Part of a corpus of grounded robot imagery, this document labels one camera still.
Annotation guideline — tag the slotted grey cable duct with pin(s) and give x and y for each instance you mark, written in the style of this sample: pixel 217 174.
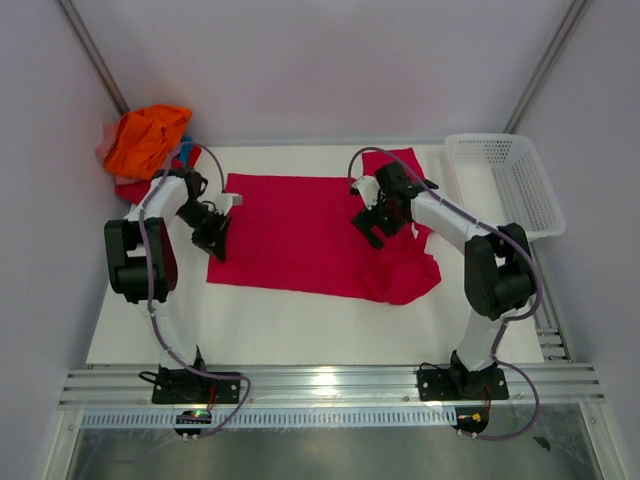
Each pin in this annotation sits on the slotted grey cable duct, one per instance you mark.
pixel 248 418

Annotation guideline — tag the magenta pink t-shirt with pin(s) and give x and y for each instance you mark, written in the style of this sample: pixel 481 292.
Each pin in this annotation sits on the magenta pink t-shirt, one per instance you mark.
pixel 293 231

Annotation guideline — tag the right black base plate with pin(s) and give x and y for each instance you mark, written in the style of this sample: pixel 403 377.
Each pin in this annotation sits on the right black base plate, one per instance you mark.
pixel 457 384

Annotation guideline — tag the white perforated plastic basket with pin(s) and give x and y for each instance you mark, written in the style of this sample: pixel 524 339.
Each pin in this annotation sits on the white perforated plastic basket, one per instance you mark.
pixel 500 178

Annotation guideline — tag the left corner metal post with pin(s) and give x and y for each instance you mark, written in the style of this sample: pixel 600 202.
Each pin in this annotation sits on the left corner metal post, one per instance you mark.
pixel 96 60

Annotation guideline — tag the aluminium front rail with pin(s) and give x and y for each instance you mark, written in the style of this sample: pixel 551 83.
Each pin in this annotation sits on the aluminium front rail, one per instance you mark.
pixel 323 386

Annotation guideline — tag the orange folded t-shirt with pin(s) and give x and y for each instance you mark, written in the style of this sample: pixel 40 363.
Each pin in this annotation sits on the orange folded t-shirt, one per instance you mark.
pixel 138 145

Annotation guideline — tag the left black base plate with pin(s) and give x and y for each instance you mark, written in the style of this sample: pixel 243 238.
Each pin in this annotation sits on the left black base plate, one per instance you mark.
pixel 225 387

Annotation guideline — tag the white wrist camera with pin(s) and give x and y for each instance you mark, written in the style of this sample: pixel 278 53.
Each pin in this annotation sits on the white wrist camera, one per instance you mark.
pixel 224 202
pixel 368 189

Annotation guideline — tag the blue t-shirt in pile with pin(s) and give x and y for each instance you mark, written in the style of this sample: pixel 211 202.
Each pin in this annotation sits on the blue t-shirt in pile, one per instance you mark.
pixel 183 157

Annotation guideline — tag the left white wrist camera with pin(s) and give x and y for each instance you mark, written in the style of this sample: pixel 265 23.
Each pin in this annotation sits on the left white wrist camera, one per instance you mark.
pixel 224 202

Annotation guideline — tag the right controller board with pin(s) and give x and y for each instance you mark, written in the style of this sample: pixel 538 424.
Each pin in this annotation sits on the right controller board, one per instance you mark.
pixel 470 421

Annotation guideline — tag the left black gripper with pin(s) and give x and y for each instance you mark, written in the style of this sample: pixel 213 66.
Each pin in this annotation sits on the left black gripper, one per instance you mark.
pixel 215 240

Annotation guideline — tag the left controller board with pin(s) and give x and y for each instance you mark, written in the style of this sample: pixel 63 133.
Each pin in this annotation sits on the left controller board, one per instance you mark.
pixel 192 422

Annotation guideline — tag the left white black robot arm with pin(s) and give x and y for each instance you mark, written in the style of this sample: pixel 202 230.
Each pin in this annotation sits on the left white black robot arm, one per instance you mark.
pixel 142 267

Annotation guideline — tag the corner metal post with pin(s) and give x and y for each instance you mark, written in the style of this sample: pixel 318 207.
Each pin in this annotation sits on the corner metal post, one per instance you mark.
pixel 562 34
pixel 96 60

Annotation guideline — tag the right corner metal post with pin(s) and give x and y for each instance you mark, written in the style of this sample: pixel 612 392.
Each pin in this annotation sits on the right corner metal post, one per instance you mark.
pixel 562 34

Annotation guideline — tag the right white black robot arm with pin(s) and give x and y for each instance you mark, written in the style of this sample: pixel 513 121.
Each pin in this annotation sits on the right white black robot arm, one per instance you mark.
pixel 500 278

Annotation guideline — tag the controller board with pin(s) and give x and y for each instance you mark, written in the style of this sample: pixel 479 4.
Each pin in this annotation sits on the controller board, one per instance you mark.
pixel 192 422
pixel 470 421

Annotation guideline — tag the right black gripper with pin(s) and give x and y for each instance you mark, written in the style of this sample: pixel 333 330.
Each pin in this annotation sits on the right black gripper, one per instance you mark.
pixel 365 221

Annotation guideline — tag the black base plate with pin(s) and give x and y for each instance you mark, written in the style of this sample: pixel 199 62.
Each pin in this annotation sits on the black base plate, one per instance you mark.
pixel 457 384
pixel 225 387

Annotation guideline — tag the red t-shirt at bottom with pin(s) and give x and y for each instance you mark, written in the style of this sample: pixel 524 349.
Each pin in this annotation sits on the red t-shirt at bottom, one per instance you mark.
pixel 135 192

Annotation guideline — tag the pink t-shirt under orange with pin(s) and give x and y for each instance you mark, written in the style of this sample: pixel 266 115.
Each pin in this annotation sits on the pink t-shirt under orange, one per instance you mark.
pixel 104 145

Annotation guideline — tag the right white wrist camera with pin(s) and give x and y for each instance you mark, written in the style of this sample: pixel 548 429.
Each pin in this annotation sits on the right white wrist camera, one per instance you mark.
pixel 368 189

